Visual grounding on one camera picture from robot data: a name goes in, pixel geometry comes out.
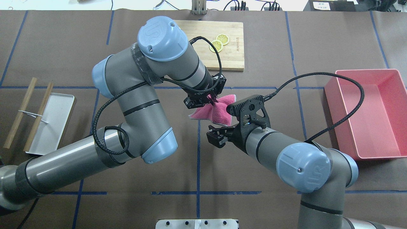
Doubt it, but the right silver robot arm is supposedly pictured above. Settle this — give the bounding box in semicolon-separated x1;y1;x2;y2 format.
207;121;392;229

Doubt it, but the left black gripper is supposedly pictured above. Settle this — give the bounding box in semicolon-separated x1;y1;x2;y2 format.
183;73;227;110

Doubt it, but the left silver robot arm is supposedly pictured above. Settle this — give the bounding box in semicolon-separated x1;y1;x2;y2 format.
1;16;226;216

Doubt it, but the orange black connector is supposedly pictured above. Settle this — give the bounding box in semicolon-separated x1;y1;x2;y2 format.
224;0;248;11
259;0;281;11

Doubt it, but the pink plastic bin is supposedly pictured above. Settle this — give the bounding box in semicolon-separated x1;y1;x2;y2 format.
335;69;407;160

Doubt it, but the wooden stick on tray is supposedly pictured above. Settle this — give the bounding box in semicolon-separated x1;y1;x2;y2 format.
23;82;54;152

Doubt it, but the white camera pole with base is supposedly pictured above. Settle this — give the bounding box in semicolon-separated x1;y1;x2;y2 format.
155;219;239;229

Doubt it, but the lemon slice far from knife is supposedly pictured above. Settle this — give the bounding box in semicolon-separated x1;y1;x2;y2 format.
209;39;224;53

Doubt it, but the white rack loop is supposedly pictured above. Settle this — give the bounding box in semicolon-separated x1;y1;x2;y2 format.
18;110;48;124

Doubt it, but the aluminium frame post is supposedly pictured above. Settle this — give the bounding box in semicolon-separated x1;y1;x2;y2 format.
191;0;208;15

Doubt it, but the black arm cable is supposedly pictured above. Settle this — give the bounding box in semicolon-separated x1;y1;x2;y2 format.
92;36;222;156
263;73;365;143

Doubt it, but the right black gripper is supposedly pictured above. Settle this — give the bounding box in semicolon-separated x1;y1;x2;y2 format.
206;125;247;150

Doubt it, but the black box with label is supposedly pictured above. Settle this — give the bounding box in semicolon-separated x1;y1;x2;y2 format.
303;0;356;12

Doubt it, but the wooden stick beside tray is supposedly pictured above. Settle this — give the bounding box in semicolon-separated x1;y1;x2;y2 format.
3;77;38;149

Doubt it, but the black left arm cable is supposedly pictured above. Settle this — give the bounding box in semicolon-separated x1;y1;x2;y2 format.
92;36;222;156

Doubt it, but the white rectangular tray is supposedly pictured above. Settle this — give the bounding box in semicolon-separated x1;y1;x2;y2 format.
25;93;75;156

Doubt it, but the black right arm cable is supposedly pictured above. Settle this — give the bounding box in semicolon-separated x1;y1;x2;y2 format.
263;73;365;143

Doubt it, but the near orange black connector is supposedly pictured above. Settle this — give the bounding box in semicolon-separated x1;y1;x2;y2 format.
259;0;281;11

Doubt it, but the wooden cutting board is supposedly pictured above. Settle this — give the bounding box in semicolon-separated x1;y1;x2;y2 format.
175;20;245;71

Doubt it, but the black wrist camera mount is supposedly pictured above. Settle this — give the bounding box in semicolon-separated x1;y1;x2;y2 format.
226;95;271;137

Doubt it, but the lemon slice near knife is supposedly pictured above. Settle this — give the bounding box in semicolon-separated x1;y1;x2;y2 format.
216;33;230;45

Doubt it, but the far orange black connector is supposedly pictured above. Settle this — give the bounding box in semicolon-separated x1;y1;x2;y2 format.
224;0;248;11

